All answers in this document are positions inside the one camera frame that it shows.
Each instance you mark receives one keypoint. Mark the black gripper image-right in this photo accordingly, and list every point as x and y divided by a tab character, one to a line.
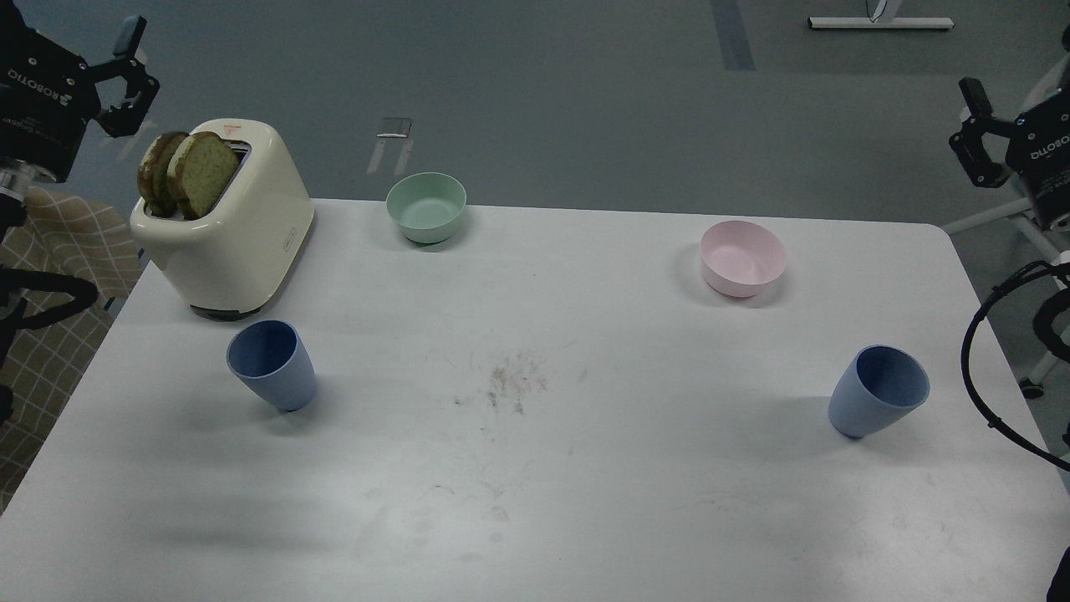
1038	151

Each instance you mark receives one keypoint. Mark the front bread slice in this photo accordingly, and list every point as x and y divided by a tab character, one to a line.
199	172

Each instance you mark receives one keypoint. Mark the green bowl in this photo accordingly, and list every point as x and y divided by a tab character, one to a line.
428	208

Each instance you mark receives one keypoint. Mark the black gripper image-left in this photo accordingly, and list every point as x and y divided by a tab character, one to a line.
47	101

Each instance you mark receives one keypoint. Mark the rear bread slice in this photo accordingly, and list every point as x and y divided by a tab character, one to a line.
152	174

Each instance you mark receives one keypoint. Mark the blue cup starting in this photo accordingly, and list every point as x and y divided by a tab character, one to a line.
270	359
880	386

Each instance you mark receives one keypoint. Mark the white chair frame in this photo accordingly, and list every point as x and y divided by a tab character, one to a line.
1020	215

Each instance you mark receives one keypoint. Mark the cream toaster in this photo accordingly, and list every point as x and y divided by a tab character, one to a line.
228	264

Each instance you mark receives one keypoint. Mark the white stand base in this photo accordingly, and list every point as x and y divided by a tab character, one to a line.
884	16

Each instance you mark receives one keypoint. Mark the bread slice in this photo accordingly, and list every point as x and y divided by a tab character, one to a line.
199	172
152	174

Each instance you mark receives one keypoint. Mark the checkered beige cloth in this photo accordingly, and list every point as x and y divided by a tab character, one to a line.
61	269

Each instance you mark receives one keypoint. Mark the pink bowl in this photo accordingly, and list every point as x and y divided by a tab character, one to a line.
740	259

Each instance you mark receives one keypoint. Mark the metal floor plate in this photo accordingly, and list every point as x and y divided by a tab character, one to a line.
393	146

